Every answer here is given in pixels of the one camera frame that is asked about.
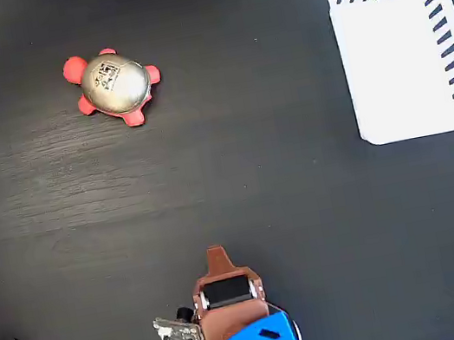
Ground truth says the red silver turtle toy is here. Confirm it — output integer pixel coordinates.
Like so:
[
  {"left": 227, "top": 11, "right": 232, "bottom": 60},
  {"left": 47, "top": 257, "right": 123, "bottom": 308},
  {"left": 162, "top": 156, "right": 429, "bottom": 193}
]
[{"left": 59, "top": 39, "right": 170, "bottom": 139}]

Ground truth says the white slotted tray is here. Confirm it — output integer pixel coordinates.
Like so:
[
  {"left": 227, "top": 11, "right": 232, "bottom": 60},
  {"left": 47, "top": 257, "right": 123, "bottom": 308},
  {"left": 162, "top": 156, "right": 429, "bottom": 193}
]
[{"left": 326, "top": 0, "right": 454, "bottom": 151}]

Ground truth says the bare camera circuit board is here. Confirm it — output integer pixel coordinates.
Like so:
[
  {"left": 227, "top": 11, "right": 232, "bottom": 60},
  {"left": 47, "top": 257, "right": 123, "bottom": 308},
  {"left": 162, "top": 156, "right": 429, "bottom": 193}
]
[{"left": 150, "top": 302, "right": 209, "bottom": 340}]

